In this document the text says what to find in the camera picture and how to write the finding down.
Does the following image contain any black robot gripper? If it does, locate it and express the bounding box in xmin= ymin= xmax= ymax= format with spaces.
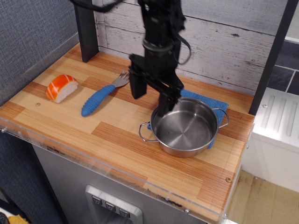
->
xmin=129 ymin=39 xmax=184 ymax=117

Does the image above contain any silver steel pot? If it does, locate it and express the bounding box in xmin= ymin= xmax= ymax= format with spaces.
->
xmin=138 ymin=97 xmax=230 ymax=158

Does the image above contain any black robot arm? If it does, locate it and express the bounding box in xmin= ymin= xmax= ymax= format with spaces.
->
xmin=129 ymin=0 xmax=185 ymax=117

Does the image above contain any blue folded cloth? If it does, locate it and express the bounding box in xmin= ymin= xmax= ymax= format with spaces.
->
xmin=146 ymin=90 xmax=229 ymax=153

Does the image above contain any salmon sushi toy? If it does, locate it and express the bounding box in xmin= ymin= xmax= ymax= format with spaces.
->
xmin=46 ymin=74 xmax=78 ymax=103

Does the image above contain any silver dispenser panel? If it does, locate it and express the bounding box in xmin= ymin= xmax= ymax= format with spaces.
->
xmin=85 ymin=185 xmax=143 ymax=224

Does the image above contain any white side cabinet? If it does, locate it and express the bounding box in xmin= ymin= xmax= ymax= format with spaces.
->
xmin=242 ymin=88 xmax=299 ymax=191

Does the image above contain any yellow object bottom left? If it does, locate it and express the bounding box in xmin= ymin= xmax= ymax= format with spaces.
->
xmin=8 ymin=215 xmax=29 ymax=224

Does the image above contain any blue handled metal fork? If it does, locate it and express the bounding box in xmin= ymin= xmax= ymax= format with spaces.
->
xmin=81 ymin=71 xmax=129 ymax=117

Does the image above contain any dark vertical post left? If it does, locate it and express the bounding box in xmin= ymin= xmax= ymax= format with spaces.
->
xmin=74 ymin=5 xmax=99 ymax=63

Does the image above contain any dark vertical post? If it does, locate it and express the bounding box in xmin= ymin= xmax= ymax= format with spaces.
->
xmin=74 ymin=5 xmax=99 ymax=63
xmin=249 ymin=0 xmax=299 ymax=115

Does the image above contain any black cable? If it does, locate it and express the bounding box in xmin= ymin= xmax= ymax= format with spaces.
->
xmin=70 ymin=0 xmax=124 ymax=14

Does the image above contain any dark vertical post right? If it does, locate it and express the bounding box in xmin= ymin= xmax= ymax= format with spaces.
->
xmin=249 ymin=0 xmax=299 ymax=115

